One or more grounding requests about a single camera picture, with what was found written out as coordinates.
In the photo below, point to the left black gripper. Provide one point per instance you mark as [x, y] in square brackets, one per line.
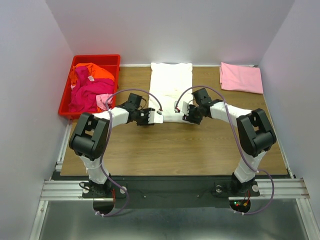
[145, 118]

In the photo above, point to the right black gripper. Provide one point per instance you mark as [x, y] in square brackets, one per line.
[191, 115]

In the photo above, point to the white printed t shirt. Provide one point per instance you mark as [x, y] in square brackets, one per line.
[167, 83]

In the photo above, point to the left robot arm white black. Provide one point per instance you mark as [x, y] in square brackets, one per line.
[91, 135]

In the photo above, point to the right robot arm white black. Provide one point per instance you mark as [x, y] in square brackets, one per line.
[253, 133]

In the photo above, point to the light pink garment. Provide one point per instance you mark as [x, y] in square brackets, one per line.
[103, 100]

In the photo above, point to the folded pink t shirt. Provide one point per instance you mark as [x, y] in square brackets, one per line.
[240, 78]

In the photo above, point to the magenta t shirt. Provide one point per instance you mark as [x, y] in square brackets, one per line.
[83, 94]

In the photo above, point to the red plastic bin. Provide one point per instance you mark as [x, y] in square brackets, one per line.
[110, 62]

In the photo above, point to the orange t shirt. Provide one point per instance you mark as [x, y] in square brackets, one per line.
[94, 70]

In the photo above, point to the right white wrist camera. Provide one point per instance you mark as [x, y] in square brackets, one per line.
[182, 107]

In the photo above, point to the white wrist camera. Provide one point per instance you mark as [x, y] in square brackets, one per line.
[155, 116]
[182, 107]

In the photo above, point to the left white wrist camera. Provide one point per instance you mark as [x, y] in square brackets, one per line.
[155, 116]

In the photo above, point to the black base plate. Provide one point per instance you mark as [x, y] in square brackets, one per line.
[147, 192]

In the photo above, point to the aluminium frame rail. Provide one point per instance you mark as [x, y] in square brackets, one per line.
[166, 161]

